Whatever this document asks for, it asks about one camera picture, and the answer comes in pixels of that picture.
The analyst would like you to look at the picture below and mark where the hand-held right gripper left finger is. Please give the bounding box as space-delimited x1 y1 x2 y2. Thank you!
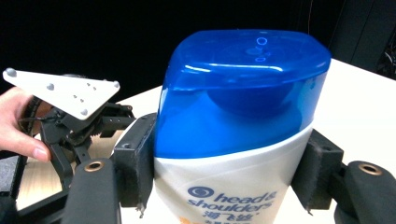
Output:
61 112 158 224

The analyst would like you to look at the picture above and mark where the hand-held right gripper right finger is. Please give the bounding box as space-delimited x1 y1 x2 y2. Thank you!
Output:
290 128 396 224

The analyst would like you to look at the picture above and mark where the white blue-capped shampoo bottle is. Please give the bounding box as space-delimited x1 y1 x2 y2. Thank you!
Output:
152 29 332 224

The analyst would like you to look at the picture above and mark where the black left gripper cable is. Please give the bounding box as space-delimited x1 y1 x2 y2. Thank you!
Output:
18 96 62 135

